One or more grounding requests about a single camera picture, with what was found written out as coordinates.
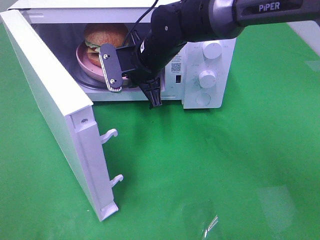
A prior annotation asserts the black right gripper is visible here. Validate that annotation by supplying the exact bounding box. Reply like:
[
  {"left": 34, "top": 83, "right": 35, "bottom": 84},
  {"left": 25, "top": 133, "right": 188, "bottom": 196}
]
[{"left": 116, "top": 29, "right": 187, "bottom": 108}]

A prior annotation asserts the lower white microwave knob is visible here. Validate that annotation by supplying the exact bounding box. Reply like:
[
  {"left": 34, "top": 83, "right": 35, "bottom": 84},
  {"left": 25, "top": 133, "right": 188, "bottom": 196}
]
[{"left": 198, "top": 70, "right": 217, "bottom": 89}]

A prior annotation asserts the white microwave knob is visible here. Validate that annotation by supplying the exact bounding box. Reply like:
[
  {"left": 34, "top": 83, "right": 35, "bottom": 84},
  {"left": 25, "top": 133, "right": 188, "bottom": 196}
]
[
  {"left": 198, "top": 70, "right": 217, "bottom": 89},
  {"left": 202, "top": 41, "right": 223, "bottom": 60}
]

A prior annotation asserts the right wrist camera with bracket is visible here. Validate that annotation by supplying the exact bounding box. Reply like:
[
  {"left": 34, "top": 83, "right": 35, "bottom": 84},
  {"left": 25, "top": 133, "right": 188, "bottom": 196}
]
[{"left": 99, "top": 43, "right": 123, "bottom": 93}]

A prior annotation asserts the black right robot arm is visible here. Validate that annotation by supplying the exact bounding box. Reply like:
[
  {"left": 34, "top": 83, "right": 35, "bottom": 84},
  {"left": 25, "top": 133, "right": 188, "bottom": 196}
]
[{"left": 116, "top": 0, "right": 320, "bottom": 107}]

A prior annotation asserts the round white door button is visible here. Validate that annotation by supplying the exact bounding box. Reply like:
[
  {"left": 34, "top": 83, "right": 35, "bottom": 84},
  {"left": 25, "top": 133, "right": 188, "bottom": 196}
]
[{"left": 195, "top": 93, "right": 211, "bottom": 106}]

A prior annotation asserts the white microwave door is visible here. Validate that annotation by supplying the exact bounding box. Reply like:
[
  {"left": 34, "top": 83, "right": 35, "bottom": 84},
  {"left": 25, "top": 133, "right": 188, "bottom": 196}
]
[{"left": 0, "top": 10, "right": 123, "bottom": 221}]

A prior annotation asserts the clear tape patch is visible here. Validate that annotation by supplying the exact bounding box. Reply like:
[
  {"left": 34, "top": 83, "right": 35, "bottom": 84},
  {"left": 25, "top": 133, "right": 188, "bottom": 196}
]
[{"left": 182, "top": 199, "right": 223, "bottom": 240}]

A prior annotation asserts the pink round plate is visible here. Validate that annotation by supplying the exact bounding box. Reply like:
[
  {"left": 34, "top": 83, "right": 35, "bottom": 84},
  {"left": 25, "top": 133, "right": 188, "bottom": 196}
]
[{"left": 75, "top": 42, "right": 141, "bottom": 89}]

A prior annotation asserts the burger with lettuce and cheese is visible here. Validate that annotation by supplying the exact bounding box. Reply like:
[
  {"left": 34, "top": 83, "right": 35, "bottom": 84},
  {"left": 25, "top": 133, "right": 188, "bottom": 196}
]
[{"left": 84, "top": 23, "right": 128, "bottom": 67}]

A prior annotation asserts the white microwave oven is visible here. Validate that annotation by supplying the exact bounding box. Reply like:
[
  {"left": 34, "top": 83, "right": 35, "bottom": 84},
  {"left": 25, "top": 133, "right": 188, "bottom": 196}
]
[{"left": 1, "top": 0, "right": 236, "bottom": 109}]

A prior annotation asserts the upper white microwave knob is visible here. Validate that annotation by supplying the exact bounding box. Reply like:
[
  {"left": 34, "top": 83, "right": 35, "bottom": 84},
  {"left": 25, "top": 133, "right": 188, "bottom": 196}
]
[{"left": 202, "top": 41, "right": 223, "bottom": 60}]

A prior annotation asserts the black camera cable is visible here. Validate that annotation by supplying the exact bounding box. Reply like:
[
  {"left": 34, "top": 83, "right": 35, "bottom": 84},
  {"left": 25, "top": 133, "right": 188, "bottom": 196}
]
[{"left": 123, "top": 0, "right": 160, "bottom": 48}]

